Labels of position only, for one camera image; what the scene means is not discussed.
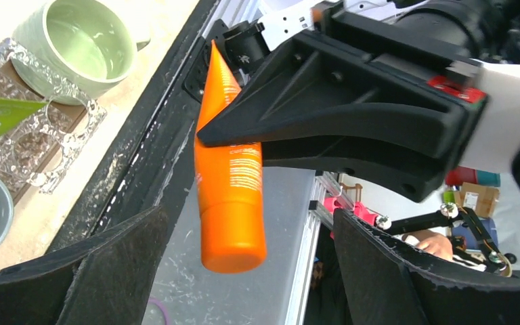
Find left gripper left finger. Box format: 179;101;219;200
0;207;169;324

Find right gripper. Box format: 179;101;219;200
198;1;520;148

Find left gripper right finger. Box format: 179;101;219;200
333;209;520;324

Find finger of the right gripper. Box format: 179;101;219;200
262;136;458;202

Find clear plastic blister pack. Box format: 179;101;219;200
0;38;107;194

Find light green mug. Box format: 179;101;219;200
12;1;152;99

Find brown oval wooden tray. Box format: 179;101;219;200
0;63;88;172

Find cardboard box in background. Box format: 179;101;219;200
454;182;500;218

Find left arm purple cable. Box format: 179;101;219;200
145;297;172;325

